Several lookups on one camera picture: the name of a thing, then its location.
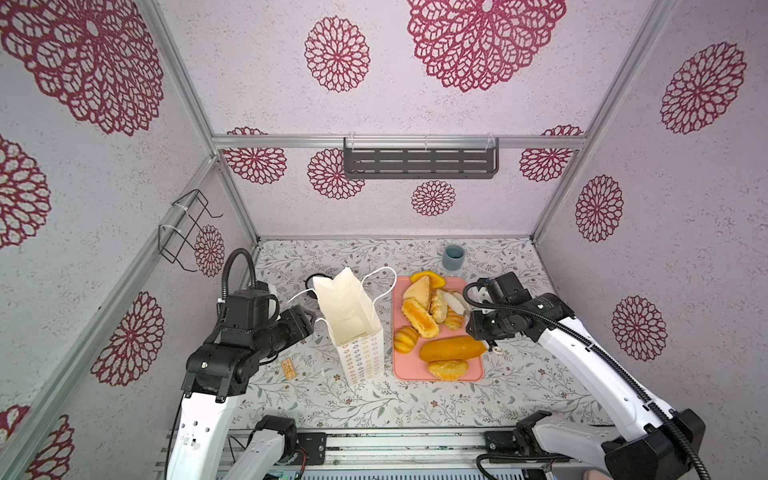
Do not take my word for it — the printed white paper bag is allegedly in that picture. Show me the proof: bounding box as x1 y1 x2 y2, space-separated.
293 266 398 386

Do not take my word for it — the cream white iced bread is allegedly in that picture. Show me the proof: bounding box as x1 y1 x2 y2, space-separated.
429 289 449 324

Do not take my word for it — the triangular toast bread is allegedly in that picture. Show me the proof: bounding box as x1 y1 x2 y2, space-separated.
402 281 431 309

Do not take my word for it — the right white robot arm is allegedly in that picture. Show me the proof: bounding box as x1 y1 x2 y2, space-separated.
462 272 711 479

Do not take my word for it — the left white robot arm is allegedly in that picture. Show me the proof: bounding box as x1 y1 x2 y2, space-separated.
164 289 317 479

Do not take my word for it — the black alarm clock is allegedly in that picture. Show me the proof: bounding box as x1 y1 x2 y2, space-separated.
305 273 332 291

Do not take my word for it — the small wooden block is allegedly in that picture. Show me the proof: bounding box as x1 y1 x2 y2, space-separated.
281 359 297 380

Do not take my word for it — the long orange baguette loaf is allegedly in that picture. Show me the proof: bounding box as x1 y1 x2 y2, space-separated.
419 336 487 363

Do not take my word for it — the teal ceramic cup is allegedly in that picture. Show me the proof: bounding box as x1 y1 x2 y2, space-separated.
442 244 465 272

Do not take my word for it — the yellow-orange glazed bun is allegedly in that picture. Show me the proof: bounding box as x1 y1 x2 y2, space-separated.
410 270 447 289

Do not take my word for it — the wavy-edged yellow pastry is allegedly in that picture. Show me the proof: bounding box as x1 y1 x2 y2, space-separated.
401 298 440 339

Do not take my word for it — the round yellow crusty bun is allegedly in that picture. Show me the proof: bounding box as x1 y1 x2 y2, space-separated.
428 360 469 382

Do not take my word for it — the small round striped bun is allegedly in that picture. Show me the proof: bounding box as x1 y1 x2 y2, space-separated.
393 326 420 354

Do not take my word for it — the black corrugated left cable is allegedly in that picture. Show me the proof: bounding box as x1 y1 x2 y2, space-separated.
219 247 258 304

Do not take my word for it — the black corrugated cable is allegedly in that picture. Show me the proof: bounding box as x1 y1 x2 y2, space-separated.
461 278 715 480
219 247 258 304

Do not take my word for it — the black wire wall rack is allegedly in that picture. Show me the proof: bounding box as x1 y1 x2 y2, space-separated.
156 189 225 277

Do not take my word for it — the grey wall shelf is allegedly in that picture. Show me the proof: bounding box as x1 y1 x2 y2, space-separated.
342 138 500 180

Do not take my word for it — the metal base rail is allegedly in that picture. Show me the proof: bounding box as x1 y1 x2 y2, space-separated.
152 427 607 480

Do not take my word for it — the black corrugated right cable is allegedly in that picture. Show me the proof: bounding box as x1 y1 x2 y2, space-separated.
461 278 715 480

